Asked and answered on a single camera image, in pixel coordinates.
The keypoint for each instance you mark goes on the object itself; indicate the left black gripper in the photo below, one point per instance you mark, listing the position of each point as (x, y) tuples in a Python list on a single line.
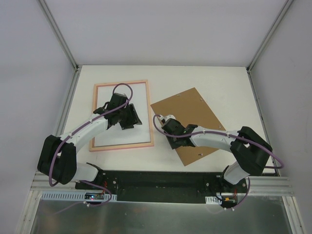
[(130, 116)]

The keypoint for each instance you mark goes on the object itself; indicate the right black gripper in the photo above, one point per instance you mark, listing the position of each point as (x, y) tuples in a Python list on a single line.
[(175, 140)]

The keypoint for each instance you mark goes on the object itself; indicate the brown cardboard backing board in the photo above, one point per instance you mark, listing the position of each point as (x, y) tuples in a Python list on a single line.
[(188, 109)]

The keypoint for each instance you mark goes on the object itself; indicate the landscape photo print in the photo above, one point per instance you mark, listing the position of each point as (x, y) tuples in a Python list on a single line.
[(115, 138)]

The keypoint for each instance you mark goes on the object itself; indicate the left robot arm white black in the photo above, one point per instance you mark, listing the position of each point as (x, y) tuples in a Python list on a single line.
[(58, 158)]

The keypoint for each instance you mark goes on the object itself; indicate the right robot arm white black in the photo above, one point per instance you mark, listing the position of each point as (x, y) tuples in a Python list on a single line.
[(251, 151)]

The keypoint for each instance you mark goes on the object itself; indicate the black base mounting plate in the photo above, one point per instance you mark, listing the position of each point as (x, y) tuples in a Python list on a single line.
[(164, 187)]

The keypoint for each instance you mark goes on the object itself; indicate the right white slotted cable duct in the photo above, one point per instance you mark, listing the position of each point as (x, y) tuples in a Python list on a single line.
[(213, 200)]

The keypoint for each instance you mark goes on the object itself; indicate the white slotted cable duct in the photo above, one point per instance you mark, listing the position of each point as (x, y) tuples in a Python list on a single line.
[(213, 200), (78, 196)]

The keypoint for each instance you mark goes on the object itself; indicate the left white slotted cable duct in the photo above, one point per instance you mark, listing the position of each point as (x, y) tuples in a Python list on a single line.
[(78, 196)]

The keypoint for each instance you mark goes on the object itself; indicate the left aluminium corner post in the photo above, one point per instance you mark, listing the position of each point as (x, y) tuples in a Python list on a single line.
[(57, 32)]

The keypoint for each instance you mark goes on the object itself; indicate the aluminium corner post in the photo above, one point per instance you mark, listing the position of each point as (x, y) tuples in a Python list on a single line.
[(271, 31), (57, 32)]

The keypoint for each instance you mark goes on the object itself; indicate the right aluminium corner post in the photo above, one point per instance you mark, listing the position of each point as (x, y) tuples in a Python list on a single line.
[(271, 31)]

